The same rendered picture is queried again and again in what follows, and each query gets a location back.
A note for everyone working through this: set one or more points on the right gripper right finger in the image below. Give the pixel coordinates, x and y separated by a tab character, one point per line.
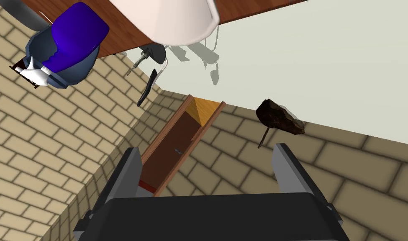
287	174

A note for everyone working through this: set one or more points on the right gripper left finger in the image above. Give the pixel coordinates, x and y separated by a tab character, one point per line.
126	177

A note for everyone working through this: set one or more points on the brown wooden door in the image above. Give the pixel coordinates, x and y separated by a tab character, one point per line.
172	147

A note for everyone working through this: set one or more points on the black curved bar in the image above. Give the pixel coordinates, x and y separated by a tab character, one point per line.
150	82

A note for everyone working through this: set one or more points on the brown wooden table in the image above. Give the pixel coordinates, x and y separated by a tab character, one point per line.
123	31

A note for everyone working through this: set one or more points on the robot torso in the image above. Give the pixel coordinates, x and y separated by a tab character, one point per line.
177	20

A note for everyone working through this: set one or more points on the dark brown wall lamp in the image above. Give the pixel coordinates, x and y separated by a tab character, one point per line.
277	117

